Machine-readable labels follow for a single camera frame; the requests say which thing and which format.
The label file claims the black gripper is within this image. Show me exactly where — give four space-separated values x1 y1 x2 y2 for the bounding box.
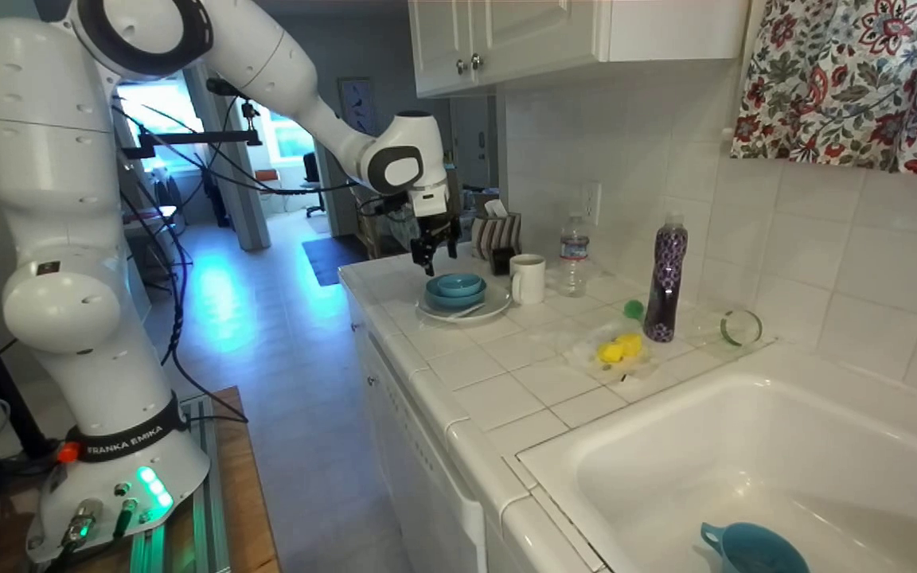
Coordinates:
403 205 466 280

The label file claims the blue bowl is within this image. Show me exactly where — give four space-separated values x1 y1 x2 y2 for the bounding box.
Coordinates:
424 276 490 316

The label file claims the white under-counter cabinet door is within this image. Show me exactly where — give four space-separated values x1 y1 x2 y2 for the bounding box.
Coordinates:
358 328 490 573

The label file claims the teal measuring cup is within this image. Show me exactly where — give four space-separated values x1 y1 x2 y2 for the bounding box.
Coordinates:
698 518 811 573

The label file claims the striped dish towel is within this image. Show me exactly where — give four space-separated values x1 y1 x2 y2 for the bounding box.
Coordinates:
472 210 526 264

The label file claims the grey round plate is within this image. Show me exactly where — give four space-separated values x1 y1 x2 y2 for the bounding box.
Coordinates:
414 291 516 328

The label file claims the white floral mug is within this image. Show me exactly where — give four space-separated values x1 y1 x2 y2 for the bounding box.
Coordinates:
507 250 550 308

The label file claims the dark floor rug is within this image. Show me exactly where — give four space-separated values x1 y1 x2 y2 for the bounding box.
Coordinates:
298 233 371 291

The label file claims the clear plastic water bottle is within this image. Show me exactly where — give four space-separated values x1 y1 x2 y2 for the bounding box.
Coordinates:
554 216 593 299

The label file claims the white upper cabinet door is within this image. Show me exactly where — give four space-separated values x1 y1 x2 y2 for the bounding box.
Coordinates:
475 0 605 80
403 0 480 103

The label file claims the purple dish soap bottle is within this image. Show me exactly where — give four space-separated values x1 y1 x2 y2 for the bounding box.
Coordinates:
643 212 694 347

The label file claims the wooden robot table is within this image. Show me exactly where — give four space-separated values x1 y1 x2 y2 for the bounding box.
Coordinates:
0 385 282 573

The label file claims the clear round glass lid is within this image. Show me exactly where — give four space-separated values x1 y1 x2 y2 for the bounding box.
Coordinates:
718 306 768 351

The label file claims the white double sink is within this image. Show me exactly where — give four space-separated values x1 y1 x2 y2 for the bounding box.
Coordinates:
516 363 917 573

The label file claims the floral window curtain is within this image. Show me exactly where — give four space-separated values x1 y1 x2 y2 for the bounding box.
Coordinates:
725 0 917 178

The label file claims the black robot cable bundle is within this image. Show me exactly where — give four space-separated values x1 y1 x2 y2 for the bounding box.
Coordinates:
106 99 376 425

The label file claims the black camera stand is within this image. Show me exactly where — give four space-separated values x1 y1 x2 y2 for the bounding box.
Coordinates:
117 72 268 233

